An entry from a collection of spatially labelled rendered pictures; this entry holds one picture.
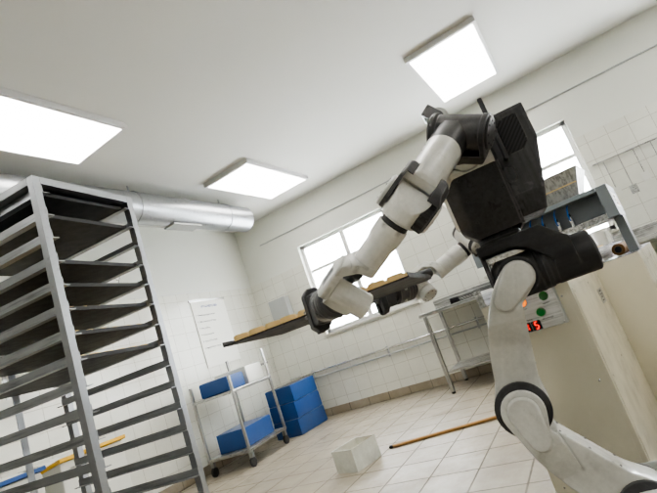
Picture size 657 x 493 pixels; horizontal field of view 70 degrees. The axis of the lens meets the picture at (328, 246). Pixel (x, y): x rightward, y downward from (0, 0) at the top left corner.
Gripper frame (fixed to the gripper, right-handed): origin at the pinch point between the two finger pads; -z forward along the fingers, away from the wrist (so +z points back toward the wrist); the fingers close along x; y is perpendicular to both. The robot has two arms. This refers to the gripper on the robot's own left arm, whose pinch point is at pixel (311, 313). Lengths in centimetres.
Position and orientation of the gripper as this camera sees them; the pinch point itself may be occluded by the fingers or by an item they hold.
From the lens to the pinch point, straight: 131.6
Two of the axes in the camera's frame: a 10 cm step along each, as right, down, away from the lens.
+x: -3.2, -9.3, 2.0
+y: -8.7, 2.1, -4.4
